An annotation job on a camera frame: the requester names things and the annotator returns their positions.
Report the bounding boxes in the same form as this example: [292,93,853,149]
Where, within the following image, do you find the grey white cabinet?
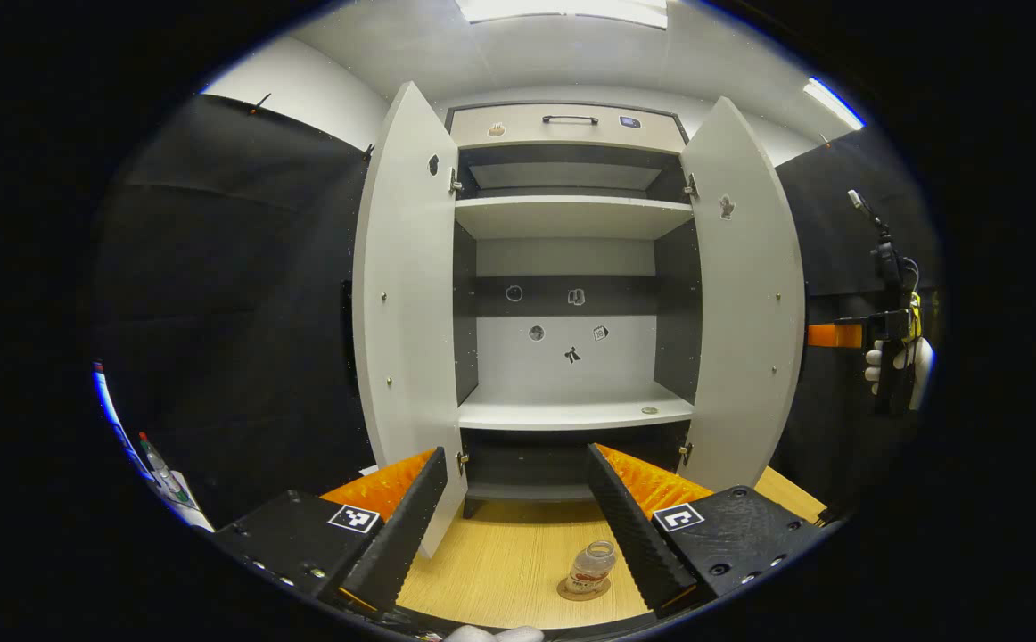
[447,101,704,521]

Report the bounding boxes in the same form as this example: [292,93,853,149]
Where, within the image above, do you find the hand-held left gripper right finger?
[584,442,826,616]

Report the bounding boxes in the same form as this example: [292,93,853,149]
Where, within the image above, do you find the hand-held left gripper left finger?
[213,447,449,616]

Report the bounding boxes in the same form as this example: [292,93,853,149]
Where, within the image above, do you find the slim bottle green label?
[137,432,191,505]

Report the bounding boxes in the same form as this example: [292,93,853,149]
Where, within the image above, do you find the round brown coaster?
[557,575,612,602]

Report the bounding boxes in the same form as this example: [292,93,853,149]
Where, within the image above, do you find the black backdrop cloth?
[90,94,942,536]

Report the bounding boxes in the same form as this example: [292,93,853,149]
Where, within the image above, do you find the small ceiling light panel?
[803,77,867,132]

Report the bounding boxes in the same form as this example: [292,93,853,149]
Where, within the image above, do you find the beige cabinet drawer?
[449,103,688,155]

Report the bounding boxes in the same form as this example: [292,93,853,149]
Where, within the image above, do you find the light grey cabinet door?
[352,81,469,559]
[677,96,807,493]

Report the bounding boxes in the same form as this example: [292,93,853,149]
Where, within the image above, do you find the large ceiling light panel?
[456,0,669,30]

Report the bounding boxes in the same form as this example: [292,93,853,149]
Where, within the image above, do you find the white paper sheet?
[161,470,216,533]

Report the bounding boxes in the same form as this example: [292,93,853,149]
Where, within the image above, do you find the clear plastic bottle red label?
[567,540,617,595]

